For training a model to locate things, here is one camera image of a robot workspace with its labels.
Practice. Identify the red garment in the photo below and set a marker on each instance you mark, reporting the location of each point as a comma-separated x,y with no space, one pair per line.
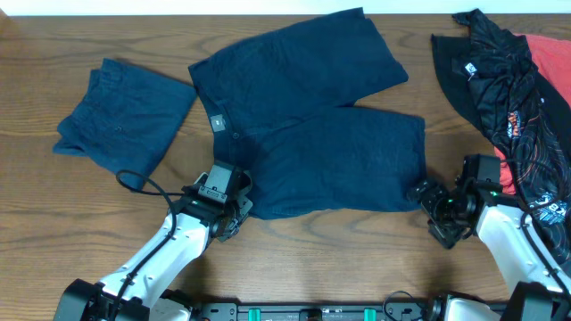
552,58

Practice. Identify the black printed t-shirt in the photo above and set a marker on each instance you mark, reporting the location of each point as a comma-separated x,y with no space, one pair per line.
491,80

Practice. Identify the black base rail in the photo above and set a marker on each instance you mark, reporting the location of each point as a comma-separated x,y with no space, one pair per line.
176,305

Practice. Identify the dark navy shorts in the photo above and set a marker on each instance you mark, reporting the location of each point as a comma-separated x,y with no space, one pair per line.
284,106

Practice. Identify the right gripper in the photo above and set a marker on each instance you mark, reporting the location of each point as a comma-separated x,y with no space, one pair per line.
446,236

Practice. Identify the folded blue shorts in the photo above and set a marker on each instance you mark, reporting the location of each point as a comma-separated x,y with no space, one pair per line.
127,119

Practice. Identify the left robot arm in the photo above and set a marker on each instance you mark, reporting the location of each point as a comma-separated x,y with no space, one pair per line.
214,207

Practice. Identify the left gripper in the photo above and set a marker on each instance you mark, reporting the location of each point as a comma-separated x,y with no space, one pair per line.
245,207

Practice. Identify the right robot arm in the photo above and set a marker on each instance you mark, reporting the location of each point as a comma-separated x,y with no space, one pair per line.
539,288

